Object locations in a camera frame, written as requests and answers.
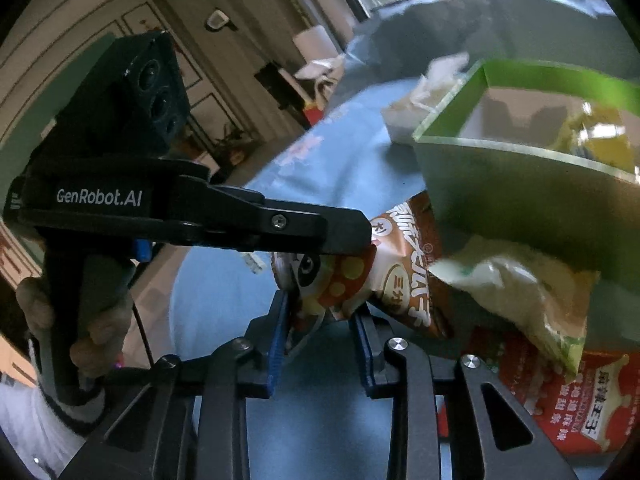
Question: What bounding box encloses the pale yellow chips bag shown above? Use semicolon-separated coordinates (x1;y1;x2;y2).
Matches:
430;235;600;377

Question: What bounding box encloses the red mushroom snack bag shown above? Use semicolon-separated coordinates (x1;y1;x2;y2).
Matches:
271;191;448;344

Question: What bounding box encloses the person's left hand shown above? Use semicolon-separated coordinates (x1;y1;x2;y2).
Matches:
14;276;137;380

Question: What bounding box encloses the light blue floral bedsheet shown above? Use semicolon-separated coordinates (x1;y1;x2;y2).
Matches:
247;0;639;479

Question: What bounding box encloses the white tissue pack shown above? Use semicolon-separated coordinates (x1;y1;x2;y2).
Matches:
381;52;470;145

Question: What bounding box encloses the white paper roll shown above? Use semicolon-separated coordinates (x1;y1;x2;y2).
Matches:
293;25;342;62

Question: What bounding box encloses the green cardboard box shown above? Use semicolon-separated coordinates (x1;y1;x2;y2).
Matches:
412;60;639;290

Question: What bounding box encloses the yellow snack packet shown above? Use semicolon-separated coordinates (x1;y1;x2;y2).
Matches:
548;102;637;174

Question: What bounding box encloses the black camera box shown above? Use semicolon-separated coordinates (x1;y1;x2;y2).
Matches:
29;30;189;165

